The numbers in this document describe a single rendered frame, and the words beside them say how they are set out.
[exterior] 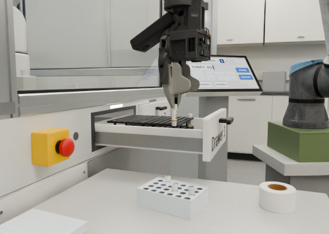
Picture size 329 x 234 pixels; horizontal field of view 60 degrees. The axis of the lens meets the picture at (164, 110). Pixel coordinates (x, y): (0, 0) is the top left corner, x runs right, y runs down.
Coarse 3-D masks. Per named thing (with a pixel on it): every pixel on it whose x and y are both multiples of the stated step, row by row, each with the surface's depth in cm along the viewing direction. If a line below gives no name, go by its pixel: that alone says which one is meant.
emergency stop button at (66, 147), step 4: (64, 140) 60; (68, 140) 60; (72, 140) 62; (60, 144) 59; (64, 144) 59; (68, 144) 60; (72, 144) 61; (60, 148) 59; (64, 148) 59; (68, 148) 60; (72, 148) 61; (60, 152) 59; (64, 152) 59; (68, 152) 60; (72, 152) 62; (64, 156) 60; (68, 156) 61
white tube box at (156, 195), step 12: (156, 180) 64; (144, 192) 57; (156, 192) 56; (168, 192) 57; (180, 192) 57; (204, 192) 58; (144, 204) 58; (156, 204) 56; (168, 204) 55; (180, 204) 53; (192, 204) 53; (204, 204) 58; (180, 216) 54; (192, 216) 53
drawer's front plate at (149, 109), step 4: (144, 104) 112; (148, 104) 114; (152, 104) 118; (156, 104) 122; (160, 104) 127; (164, 104) 132; (140, 108) 109; (144, 108) 111; (148, 108) 114; (152, 108) 118; (140, 112) 110; (144, 112) 111; (148, 112) 114; (152, 112) 118; (156, 112) 123; (160, 112) 127; (164, 112) 133
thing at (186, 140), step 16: (96, 128) 82; (112, 128) 80; (128, 128) 79; (144, 128) 77; (160, 128) 75; (176, 128) 75; (96, 144) 83; (112, 144) 81; (128, 144) 79; (144, 144) 77; (160, 144) 76; (176, 144) 74; (192, 144) 72
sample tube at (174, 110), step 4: (176, 104) 60; (172, 108) 60; (176, 108) 60; (172, 112) 60; (176, 112) 60; (172, 116) 60; (176, 116) 60; (172, 120) 60; (176, 120) 60; (172, 124) 60; (176, 124) 60
